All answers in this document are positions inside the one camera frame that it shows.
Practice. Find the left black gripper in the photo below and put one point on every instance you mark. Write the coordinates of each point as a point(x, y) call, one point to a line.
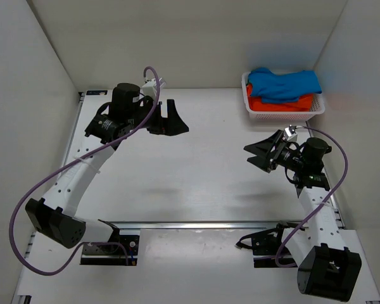
point(173, 121)

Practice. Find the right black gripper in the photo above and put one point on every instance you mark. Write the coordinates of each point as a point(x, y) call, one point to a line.
point(263, 150)

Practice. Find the blue t shirt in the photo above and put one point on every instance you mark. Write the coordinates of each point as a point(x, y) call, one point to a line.
point(286, 88)

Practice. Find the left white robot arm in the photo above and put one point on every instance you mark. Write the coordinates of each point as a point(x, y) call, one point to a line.
point(131, 106)

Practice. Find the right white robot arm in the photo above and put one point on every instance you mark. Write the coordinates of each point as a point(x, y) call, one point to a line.
point(326, 267)

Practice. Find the orange t shirt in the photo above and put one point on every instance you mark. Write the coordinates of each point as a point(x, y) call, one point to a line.
point(303, 104)

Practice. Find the white plastic basket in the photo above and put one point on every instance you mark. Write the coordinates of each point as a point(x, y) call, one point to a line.
point(318, 107)

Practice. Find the dark label sticker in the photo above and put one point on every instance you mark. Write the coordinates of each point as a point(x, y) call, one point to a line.
point(96, 92)

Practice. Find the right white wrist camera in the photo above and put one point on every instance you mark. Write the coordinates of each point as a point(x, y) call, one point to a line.
point(290, 133)

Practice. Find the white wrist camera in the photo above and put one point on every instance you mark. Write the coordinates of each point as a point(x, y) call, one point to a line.
point(150, 88)
point(290, 133)

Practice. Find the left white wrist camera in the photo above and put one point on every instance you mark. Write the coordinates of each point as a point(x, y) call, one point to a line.
point(150, 88)

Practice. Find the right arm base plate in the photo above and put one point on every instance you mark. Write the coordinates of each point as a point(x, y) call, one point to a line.
point(266, 247)

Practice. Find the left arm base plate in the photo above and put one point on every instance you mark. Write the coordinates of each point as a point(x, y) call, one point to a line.
point(113, 255)

